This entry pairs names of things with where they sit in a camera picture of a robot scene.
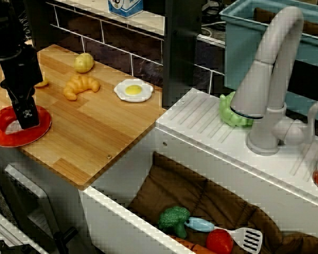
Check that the teal plastic bin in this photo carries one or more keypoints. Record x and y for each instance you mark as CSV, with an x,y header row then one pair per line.
x,y
243,47

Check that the blue white milk carton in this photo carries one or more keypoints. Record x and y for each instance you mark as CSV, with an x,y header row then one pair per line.
x,y
125,8

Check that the brown cloth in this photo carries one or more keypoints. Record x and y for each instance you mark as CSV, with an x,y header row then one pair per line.
x,y
175,185

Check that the red toy tomato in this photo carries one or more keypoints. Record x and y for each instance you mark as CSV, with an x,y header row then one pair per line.
x,y
219,241

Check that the gray toy oven door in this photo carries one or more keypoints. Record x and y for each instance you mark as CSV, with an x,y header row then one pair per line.
x,y
24,185

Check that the aluminium frame rail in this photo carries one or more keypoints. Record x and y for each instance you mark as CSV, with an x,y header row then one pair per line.
x,y
8,230

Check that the yellow toy banana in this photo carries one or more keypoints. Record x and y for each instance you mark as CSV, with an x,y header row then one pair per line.
x,y
43,83

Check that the gray toy faucet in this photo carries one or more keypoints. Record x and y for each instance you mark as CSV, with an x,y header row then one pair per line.
x,y
267,66

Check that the orange toy croissant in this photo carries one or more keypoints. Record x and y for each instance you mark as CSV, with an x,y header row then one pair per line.
x,y
79,86

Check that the green toy broccoli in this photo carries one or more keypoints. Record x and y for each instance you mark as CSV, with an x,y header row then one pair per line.
x,y
175,218

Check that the orange toy carrot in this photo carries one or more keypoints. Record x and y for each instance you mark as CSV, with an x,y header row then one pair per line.
x,y
193,247

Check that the white toy sink unit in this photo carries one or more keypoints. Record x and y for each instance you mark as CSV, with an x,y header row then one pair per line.
x,y
228,164

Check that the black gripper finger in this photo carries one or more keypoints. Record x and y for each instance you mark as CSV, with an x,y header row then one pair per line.
x,y
15,109
27,115

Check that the toy fried egg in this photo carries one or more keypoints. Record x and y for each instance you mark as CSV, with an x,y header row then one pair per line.
x,y
132,90

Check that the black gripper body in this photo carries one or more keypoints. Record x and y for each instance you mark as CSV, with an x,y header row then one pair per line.
x,y
19,71

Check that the black kitchen shelf unit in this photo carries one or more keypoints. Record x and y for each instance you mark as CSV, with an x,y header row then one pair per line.
x,y
177,53

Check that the yellow toy potato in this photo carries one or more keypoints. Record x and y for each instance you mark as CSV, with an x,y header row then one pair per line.
x,y
83,63

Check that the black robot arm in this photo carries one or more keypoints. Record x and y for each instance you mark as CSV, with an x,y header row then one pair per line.
x,y
5,26

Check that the light green toy lettuce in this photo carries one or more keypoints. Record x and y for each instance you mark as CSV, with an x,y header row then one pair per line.
x,y
229,113

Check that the orange red round plate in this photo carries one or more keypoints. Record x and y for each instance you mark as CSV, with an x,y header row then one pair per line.
x,y
42,127

